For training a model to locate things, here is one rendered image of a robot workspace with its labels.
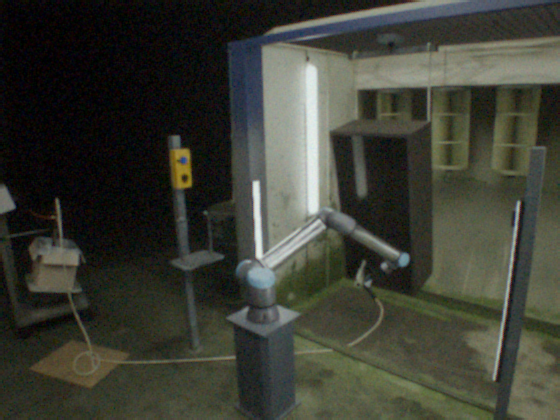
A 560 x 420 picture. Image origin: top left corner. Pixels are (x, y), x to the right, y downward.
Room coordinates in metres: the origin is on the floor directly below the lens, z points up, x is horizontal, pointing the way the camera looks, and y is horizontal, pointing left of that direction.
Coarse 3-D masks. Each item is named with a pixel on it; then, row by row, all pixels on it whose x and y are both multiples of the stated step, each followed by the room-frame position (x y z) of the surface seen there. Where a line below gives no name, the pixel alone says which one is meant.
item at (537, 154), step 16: (544, 160) 1.45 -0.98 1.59; (528, 176) 1.45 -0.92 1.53; (528, 192) 1.45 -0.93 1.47; (528, 208) 1.44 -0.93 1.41; (528, 224) 1.44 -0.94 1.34; (528, 240) 1.44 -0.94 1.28; (528, 256) 1.43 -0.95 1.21; (528, 272) 1.43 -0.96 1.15; (512, 304) 1.45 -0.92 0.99; (512, 320) 1.45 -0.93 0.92; (512, 336) 1.44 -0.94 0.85; (512, 352) 1.43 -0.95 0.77; (512, 368) 1.43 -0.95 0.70; (496, 416) 1.45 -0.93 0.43
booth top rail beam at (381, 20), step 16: (480, 0) 1.92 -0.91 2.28; (496, 0) 1.87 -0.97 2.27; (512, 0) 1.83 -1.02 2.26; (528, 0) 1.78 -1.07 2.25; (544, 0) 1.74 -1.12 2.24; (384, 16) 2.24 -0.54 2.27; (400, 16) 2.18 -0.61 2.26; (416, 16) 2.13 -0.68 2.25; (432, 16) 2.07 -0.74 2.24; (448, 16) 2.03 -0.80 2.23; (288, 32) 2.68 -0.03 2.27; (304, 32) 2.60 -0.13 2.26; (320, 32) 2.52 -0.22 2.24; (336, 32) 2.46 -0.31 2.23
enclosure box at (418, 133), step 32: (352, 128) 2.81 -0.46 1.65; (384, 128) 2.68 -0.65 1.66; (416, 128) 2.56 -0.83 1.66; (352, 160) 3.08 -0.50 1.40; (384, 160) 2.99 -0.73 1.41; (416, 160) 2.53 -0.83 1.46; (352, 192) 3.08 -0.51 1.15; (384, 192) 3.04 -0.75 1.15; (416, 192) 2.55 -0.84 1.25; (384, 224) 3.10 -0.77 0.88; (416, 224) 2.58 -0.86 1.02; (352, 256) 3.10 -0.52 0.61; (416, 256) 2.61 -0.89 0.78; (384, 288) 2.79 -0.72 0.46; (416, 288) 2.65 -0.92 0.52
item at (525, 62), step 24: (456, 48) 3.39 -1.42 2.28; (480, 48) 3.26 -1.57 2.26; (504, 48) 3.14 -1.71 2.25; (528, 48) 3.03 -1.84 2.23; (552, 48) 2.92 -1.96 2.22; (360, 72) 3.99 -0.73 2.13; (384, 72) 3.82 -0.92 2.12; (408, 72) 3.67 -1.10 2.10; (432, 72) 3.52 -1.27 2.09; (456, 72) 3.39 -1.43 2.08; (480, 72) 3.26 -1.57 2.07; (504, 72) 3.13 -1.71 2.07; (528, 72) 3.02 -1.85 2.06; (552, 72) 2.91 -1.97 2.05
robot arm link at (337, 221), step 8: (328, 216) 2.38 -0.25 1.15; (336, 216) 2.35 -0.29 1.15; (344, 216) 2.35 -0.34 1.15; (328, 224) 2.37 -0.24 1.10; (336, 224) 2.33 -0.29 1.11; (344, 224) 2.32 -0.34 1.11; (352, 224) 2.33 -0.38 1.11; (344, 232) 2.32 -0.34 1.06; (352, 232) 2.32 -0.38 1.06; (360, 232) 2.36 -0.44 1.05; (368, 232) 2.41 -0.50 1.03; (360, 240) 2.38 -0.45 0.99; (368, 240) 2.39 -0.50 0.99; (376, 240) 2.42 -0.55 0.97; (376, 248) 2.42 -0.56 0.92; (384, 248) 2.44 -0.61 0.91; (392, 248) 2.48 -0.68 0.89; (392, 256) 2.47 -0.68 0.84; (400, 256) 2.49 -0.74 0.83; (408, 256) 2.51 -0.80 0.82; (400, 264) 2.49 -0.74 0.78
